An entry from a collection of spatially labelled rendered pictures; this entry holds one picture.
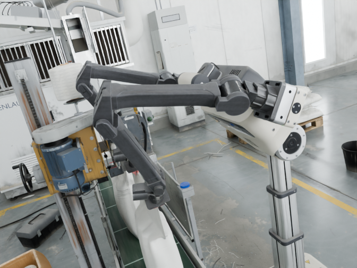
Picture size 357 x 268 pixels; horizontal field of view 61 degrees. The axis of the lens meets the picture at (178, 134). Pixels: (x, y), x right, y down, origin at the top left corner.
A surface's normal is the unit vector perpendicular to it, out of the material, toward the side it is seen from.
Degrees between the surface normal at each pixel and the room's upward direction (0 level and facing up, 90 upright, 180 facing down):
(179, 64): 90
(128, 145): 118
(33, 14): 88
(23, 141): 90
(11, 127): 90
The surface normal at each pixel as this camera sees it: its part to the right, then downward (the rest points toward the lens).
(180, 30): 0.36, 0.22
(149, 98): 0.15, 0.67
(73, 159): 0.71, 0.08
